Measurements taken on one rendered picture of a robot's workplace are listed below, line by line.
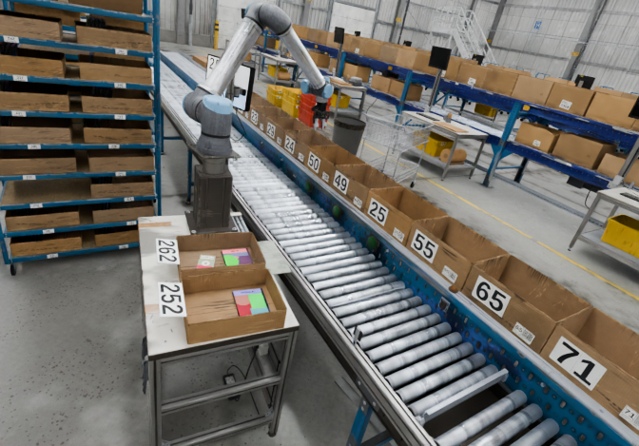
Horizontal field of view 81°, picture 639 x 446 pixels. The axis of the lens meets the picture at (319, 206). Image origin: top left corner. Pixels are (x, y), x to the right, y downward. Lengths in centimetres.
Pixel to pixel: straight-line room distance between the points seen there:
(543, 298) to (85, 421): 224
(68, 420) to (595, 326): 241
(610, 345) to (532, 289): 35
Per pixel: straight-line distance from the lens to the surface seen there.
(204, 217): 215
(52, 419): 241
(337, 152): 305
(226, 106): 198
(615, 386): 171
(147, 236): 215
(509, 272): 210
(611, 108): 641
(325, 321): 175
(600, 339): 200
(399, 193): 248
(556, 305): 203
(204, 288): 175
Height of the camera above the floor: 189
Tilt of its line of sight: 26 degrees down
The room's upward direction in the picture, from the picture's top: 11 degrees clockwise
